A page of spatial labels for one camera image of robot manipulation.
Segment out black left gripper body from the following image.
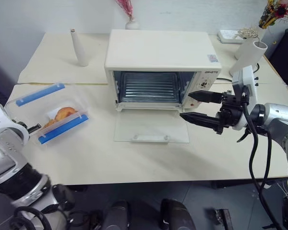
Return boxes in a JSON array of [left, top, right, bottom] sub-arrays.
[[11, 119, 29, 132]]

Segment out white cylinder vase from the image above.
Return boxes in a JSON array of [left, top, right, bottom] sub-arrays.
[[229, 40, 268, 77]]

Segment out beige dried flowers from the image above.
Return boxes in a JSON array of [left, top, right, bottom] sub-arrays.
[[233, 27, 262, 40]]

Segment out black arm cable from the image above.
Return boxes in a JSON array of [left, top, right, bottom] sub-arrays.
[[236, 86, 288, 230], [12, 205, 54, 230]]

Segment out sunflower bouquet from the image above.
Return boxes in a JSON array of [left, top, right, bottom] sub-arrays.
[[258, 0, 288, 30]]

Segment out small round white vase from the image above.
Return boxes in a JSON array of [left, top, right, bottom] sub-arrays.
[[125, 17, 140, 30]]

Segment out wide white vase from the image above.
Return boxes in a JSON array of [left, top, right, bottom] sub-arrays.
[[234, 26, 266, 60]]

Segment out dark rounded shape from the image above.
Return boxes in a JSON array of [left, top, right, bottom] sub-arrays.
[[102, 199, 131, 230], [159, 198, 197, 230]]

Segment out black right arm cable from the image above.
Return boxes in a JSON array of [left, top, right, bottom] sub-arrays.
[[236, 86, 288, 230]]

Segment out pink dried flowers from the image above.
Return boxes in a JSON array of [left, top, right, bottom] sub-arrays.
[[114, 0, 135, 20]]

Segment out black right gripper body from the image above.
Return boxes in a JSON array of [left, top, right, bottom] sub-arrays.
[[215, 90, 250, 135]]

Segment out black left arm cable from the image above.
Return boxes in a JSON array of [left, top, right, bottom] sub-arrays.
[[12, 205, 54, 230]]

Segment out white cone-shaped vase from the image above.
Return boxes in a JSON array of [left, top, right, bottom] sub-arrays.
[[70, 28, 89, 67]]

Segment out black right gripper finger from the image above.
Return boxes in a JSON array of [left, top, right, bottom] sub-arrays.
[[187, 90, 223, 104], [179, 112, 221, 132]]

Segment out black chair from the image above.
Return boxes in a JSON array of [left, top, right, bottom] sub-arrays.
[[270, 28, 288, 86]]

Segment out black oven power cord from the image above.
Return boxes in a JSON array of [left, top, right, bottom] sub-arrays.
[[215, 76, 234, 83]]

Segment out white power strip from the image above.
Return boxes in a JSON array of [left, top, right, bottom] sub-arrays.
[[217, 29, 246, 45]]

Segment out white toaster oven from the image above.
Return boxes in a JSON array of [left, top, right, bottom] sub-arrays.
[[104, 29, 223, 113]]

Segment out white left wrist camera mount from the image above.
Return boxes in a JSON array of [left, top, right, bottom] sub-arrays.
[[0, 98, 30, 145]]

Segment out black floor bracket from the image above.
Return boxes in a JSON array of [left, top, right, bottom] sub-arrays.
[[214, 208, 232, 230]]

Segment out golden fried food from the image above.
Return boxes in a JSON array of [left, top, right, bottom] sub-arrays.
[[43, 107, 79, 129]]

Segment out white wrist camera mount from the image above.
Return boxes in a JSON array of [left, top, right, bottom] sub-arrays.
[[231, 65, 260, 131], [0, 98, 30, 145]]

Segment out clear container with blue clips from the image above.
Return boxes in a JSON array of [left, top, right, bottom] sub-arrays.
[[4, 82, 91, 146]]

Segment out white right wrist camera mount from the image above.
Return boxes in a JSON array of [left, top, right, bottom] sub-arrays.
[[231, 65, 260, 131]]

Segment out glass oven door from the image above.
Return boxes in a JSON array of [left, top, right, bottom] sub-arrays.
[[113, 109, 191, 144]]

